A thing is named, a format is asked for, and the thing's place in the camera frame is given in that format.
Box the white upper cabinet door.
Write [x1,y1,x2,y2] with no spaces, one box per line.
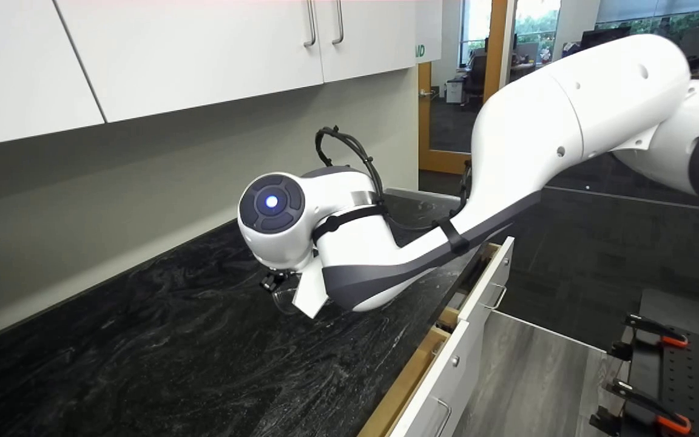
[53,0,325,127]
[0,0,110,154]
[313,0,421,86]

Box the light wooden cabinet frame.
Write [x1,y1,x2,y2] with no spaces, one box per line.
[355,304,463,437]

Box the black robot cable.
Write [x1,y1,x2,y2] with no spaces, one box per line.
[313,123,390,223]

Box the white drawer front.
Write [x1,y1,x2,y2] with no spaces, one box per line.
[452,234,520,328]

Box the orange black bar clamp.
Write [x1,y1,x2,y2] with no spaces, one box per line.
[625,311,692,351]
[591,376,697,437]

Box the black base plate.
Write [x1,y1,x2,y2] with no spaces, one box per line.
[638,286,699,348]

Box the metal cabinet door handle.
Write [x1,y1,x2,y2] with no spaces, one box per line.
[331,0,349,48]
[300,0,321,50]

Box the open wooden drawer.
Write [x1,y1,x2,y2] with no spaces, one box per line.
[385,315,490,437]

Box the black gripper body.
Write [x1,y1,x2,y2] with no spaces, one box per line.
[260,268,304,317]

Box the wooden door frame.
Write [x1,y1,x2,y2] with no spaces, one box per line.
[416,0,516,179]

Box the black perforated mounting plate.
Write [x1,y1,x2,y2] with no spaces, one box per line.
[622,326,699,437]

